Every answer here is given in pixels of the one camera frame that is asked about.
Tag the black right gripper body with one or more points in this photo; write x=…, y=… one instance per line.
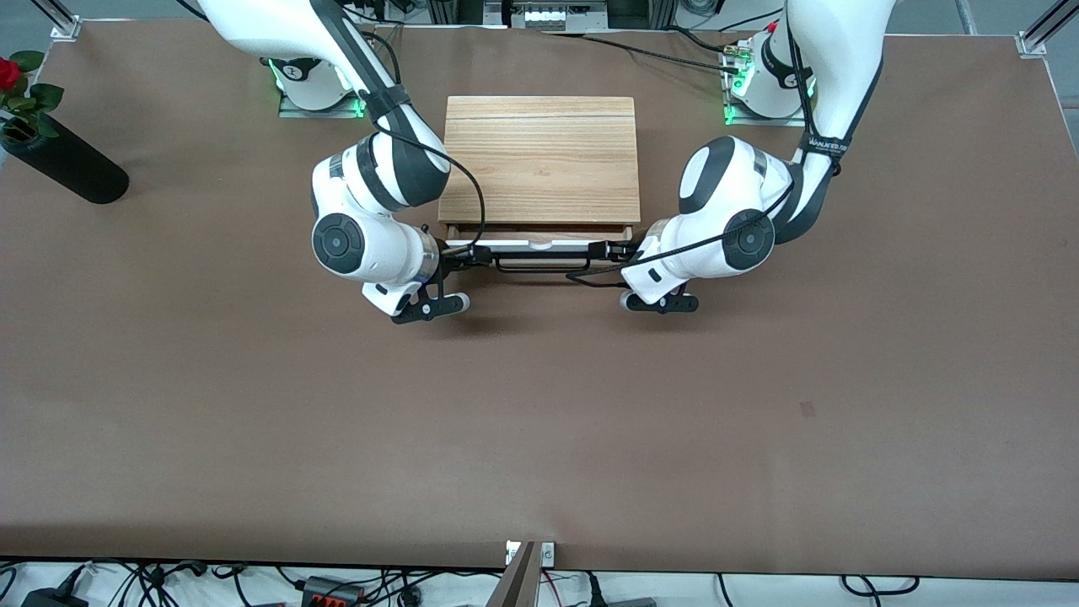
x=456, y=258

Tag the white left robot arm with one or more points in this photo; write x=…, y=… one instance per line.
x=725, y=177

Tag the wooden post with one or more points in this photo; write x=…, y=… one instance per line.
x=516, y=586

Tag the black power adapter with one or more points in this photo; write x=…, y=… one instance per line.
x=52, y=598

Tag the white terminal block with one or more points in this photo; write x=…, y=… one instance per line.
x=548, y=14

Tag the black cylindrical vase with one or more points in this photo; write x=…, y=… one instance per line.
x=72, y=164

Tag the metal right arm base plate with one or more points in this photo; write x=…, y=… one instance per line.
x=324, y=108

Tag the aluminium corner bracket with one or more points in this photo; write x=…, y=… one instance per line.
x=66, y=29
x=1032, y=44

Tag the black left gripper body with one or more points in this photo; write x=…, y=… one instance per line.
x=621, y=250

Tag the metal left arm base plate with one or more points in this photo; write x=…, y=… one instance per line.
x=763, y=121

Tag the light wooden drawer cabinet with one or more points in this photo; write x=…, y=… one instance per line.
x=539, y=160

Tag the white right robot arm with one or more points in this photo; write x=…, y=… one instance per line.
x=371, y=244

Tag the small metal bracket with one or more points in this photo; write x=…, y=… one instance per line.
x=548, y=554

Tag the black box with red connectors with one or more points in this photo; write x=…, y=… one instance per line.
x=330, y=590

